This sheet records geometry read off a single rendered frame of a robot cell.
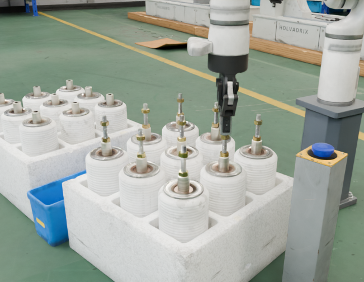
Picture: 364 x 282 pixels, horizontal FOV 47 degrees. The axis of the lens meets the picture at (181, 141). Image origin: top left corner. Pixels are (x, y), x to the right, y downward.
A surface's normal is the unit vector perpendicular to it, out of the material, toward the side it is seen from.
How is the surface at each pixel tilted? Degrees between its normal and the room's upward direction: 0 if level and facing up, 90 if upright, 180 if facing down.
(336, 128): 90
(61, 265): 0
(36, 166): 90
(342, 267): 0
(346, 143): 90
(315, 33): 90
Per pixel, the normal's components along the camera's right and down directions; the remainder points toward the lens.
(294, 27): -0.87, 0.19
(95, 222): -0.69, 0.28
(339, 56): -0.41, 0.35
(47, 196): 0.70, 0.24
